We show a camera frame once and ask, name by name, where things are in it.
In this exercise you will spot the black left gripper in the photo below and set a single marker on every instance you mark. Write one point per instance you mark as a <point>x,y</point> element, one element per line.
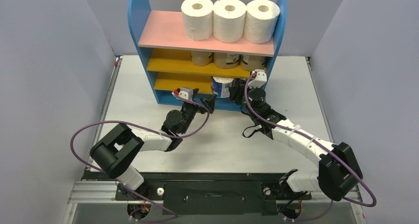
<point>208,102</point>

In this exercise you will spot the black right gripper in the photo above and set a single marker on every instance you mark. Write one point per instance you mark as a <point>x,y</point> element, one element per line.
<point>240,93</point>

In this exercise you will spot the blue roll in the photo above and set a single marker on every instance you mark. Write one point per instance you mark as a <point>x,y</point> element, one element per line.
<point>220,86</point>

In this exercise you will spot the blue shelf with coloured boards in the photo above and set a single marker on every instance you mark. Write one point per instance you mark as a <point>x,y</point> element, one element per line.
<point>164,50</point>

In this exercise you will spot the brown printed paper roll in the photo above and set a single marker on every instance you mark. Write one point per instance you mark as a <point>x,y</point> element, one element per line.
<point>201,58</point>

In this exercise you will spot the white roll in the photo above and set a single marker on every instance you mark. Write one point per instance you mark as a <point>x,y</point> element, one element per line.
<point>229,20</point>
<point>197,18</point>
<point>260,22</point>

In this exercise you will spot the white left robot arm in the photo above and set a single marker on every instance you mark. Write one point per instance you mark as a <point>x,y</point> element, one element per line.
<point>115,152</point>

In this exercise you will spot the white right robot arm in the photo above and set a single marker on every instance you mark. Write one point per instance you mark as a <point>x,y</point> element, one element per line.
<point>338,170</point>

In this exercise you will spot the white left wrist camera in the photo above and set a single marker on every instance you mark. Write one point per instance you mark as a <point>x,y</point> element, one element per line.
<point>185,93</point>

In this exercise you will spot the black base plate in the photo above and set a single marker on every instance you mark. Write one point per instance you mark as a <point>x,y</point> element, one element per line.
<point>222,193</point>

